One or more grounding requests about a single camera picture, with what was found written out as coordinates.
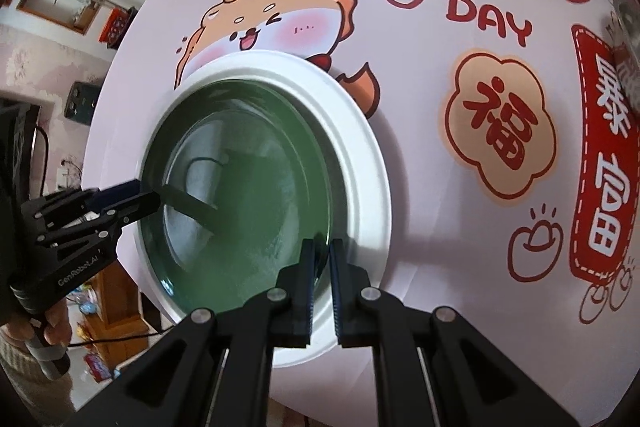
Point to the green plate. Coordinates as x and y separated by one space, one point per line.
243 182

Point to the red crate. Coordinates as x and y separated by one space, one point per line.
116 26

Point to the pink printed tablecloth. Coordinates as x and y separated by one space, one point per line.
511 152

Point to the large steel bowl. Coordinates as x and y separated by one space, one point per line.
625 24

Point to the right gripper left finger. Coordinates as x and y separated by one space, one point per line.
213 369

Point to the person left hand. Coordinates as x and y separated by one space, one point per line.
58 330

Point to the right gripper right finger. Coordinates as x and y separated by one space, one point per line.
432 368

